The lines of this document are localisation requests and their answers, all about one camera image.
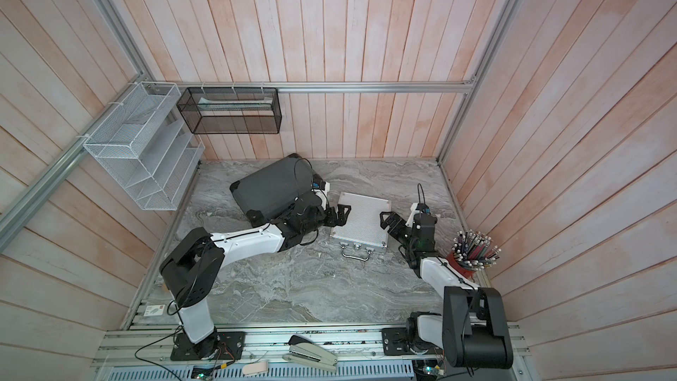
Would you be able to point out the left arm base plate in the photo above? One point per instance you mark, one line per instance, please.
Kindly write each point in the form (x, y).
(217, 345)

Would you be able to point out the white wire mesh shelf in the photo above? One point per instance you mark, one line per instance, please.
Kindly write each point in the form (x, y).
(151, 157)

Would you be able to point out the silver aluminium poker case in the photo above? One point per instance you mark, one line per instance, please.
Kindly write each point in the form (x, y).
(362, 234)

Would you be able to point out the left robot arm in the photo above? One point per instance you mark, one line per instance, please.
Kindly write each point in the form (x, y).
(190, 270)

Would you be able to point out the grey stapler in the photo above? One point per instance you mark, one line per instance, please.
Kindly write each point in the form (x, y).
(303, 351)

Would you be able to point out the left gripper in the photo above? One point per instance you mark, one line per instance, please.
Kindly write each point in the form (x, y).
(333, 222)

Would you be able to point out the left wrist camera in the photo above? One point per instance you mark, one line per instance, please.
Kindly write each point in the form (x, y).
(320, 186)

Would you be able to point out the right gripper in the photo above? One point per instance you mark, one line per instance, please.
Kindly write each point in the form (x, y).
(402, 224)

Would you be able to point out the bundle of pencils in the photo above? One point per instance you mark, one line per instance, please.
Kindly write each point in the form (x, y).
(475, 251)

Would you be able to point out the dark grey poker case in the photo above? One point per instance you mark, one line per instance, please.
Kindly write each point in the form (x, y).
(266, 193)

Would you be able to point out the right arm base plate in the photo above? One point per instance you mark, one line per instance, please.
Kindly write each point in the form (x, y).
(400, 341)

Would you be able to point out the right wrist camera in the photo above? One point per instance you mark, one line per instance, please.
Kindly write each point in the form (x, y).
(415, 209)

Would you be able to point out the white label card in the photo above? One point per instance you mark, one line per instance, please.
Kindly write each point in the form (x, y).
(154, 310)

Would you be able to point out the black mesh basket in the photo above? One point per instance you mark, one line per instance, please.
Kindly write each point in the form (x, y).
(231, 110)

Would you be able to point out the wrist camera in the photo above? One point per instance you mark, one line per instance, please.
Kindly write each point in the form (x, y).
(320, 186)
(415, 209)

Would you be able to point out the pink eraser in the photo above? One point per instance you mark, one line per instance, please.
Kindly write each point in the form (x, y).
(254, 369)

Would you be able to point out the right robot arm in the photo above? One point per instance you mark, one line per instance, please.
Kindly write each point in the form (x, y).
(472, 329)

